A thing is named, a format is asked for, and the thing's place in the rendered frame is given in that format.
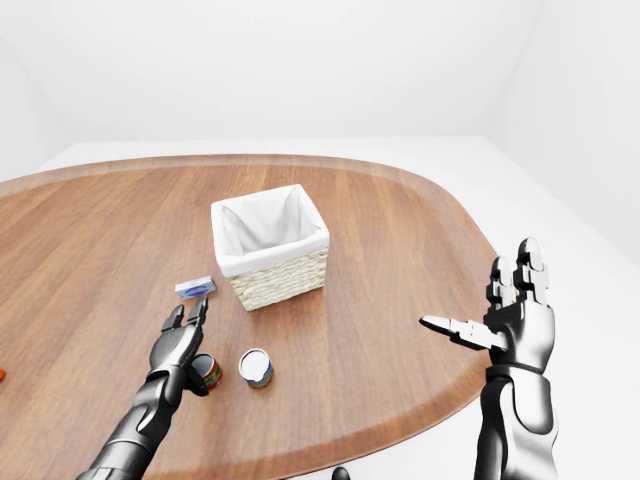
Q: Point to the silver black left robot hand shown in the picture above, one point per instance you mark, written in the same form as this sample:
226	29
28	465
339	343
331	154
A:
172	347

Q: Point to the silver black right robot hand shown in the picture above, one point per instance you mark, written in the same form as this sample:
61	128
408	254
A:
525	330

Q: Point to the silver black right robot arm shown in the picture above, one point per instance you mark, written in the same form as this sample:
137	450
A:
515	425

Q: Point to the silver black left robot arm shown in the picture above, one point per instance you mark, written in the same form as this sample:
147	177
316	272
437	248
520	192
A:
135	425

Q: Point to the wicker basket with white lining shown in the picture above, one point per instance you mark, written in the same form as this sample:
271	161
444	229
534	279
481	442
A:
271	245

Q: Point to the red green labelled tin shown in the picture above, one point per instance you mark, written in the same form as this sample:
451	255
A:
210	371

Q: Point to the small blue white box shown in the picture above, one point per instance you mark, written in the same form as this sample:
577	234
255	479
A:
196	287

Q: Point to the blue yellow labelled tin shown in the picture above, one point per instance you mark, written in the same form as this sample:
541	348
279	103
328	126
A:
256	369

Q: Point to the small dark rounded shape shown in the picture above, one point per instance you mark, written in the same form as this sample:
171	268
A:
340	473

